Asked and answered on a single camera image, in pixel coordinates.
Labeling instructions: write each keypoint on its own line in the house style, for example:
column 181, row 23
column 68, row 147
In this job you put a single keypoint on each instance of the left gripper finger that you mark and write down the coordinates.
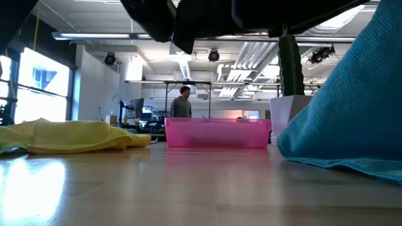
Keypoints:
column 314, row 12

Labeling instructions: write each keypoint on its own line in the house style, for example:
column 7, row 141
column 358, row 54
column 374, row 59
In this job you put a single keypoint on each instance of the turquoise microfiber towel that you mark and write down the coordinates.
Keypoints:
column 351, row 110

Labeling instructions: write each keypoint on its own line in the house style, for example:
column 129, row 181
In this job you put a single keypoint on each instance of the yellow microfiber towel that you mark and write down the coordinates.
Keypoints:
column 72, row 135

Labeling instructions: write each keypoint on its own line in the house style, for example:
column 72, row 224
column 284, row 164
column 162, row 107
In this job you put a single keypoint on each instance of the computer monitor on arm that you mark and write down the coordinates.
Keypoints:
column 137, row 106

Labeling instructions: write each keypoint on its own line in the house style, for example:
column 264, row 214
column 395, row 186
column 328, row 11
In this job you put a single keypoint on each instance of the long ceiling light bar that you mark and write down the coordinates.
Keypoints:
column 326, row 39
column 94, row 35

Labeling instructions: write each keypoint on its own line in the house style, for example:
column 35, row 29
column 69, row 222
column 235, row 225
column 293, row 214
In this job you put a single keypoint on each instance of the black round ceiling fixture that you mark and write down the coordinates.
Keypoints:
column 110, row 59
column 213, row 56

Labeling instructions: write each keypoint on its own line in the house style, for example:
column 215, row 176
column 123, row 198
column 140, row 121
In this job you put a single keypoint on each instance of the person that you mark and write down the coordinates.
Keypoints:
column 240, row 119
column 180, row 108

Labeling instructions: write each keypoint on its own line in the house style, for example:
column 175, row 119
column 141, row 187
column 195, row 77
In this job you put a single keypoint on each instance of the white faceted plant pot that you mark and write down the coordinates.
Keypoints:
column 285, row 116

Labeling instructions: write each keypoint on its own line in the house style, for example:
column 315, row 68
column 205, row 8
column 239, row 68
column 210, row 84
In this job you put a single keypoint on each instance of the pink plastic bin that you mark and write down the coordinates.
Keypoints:
column 216, row 133

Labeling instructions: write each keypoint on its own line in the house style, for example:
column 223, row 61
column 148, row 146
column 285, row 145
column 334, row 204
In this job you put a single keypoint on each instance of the small cardboard box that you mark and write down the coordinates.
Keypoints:
column 110, row 119

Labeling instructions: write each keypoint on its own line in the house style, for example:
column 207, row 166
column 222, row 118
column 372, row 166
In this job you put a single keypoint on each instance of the large bright window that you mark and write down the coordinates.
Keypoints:
column 42, row 88

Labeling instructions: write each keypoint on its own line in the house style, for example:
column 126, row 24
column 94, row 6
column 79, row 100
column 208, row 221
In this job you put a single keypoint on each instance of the silver ventilation duct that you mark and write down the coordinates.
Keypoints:
column 339, row 22

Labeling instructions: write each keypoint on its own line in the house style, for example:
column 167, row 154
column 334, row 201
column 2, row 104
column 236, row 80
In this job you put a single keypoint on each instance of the black ceiling camera rig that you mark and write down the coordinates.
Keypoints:
column 320, row 55

